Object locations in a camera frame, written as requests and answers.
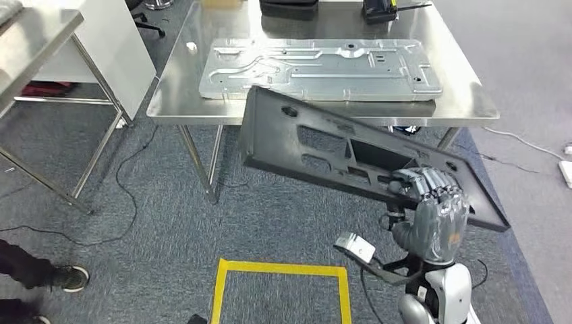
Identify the red item under desk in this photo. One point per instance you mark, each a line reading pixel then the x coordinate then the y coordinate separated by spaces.
pixel 44 88

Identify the black device with antennas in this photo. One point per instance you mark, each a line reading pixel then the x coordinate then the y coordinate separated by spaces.
pixel 380 11

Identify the black plastic plate bracket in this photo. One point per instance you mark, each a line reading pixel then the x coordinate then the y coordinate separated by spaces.
pixel 277 138

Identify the embossed metal plate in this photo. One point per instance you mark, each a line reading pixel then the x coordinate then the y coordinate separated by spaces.
pixel 321 71

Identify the small white object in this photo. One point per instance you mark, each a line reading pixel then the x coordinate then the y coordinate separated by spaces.
pixel 191 45

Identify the black zip case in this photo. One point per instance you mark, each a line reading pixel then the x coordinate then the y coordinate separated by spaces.
pixel 288 9

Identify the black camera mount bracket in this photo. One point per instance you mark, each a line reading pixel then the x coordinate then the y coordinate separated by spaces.
pixel 389 275

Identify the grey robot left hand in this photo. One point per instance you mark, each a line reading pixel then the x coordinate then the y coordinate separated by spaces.
pixel 197 319

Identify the steel frame table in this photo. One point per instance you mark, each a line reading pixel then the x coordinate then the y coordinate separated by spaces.
pixel 27 53

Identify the white power strip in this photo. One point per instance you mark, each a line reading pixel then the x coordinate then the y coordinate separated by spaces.
pixel 566 174
pixel 121 124

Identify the black office chair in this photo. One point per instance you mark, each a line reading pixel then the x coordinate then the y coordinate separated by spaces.
pixel 152 27

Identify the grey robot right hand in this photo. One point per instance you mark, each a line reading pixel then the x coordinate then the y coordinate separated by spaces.
pixel 442 223

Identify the person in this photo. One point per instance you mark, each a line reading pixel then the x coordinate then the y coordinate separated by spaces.
pixel 27 268

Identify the chrome stanchion base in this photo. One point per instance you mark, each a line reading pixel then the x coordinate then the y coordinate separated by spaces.
pixel 158 3

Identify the stainless steel workbench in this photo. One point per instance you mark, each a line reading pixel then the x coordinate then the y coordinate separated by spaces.
pixel 460 89

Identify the yellow floor tape square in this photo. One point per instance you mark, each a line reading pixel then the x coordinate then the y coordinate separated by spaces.
pixel 277 267

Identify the white desk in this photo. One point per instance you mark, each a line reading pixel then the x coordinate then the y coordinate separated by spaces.
pixel 120 53

